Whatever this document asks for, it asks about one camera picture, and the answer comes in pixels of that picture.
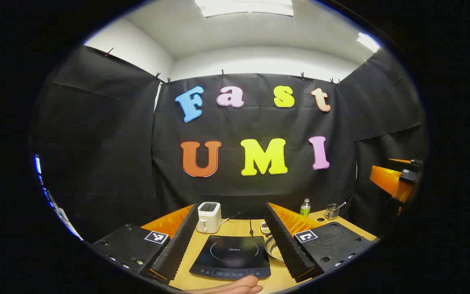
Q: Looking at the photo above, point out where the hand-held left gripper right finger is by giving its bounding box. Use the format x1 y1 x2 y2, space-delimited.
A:
264 202 376 283

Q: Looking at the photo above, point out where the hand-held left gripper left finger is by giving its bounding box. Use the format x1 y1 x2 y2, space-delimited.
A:
90 203 199 284

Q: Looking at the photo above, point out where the black backdrop cloth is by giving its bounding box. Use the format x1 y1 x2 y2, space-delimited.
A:
31 45 430 245

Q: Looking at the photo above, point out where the stainless steel pot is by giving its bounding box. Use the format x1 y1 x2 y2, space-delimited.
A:
264 235 284 262

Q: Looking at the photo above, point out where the white toaster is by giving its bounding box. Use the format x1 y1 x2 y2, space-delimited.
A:
196 202 222 234

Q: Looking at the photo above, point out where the small ceiling light panel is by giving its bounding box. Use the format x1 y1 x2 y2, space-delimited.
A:
357 33 380 52

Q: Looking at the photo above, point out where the large ceiling light panel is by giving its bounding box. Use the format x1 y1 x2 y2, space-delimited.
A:
194 0 295 18

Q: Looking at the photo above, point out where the black induction cooktop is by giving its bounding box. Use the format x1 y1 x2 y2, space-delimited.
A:
189 235 271 281

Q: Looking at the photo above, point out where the black power cable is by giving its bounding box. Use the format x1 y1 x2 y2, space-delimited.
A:
221 212 254 237

